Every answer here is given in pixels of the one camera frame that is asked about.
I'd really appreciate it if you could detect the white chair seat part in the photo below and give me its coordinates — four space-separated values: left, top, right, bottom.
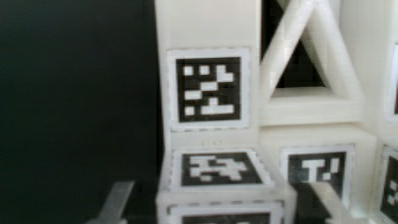
259 124 376 224

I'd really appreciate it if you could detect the white chair back frame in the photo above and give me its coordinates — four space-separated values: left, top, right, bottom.
154 0 398 154

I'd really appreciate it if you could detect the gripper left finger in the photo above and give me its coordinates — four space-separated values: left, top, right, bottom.
85 181 135 224

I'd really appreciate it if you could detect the white tagged cube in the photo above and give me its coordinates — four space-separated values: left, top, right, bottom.
156 147 296 224
375 145 398 224

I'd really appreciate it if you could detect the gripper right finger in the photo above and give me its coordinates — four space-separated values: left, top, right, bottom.
307 180 371 224

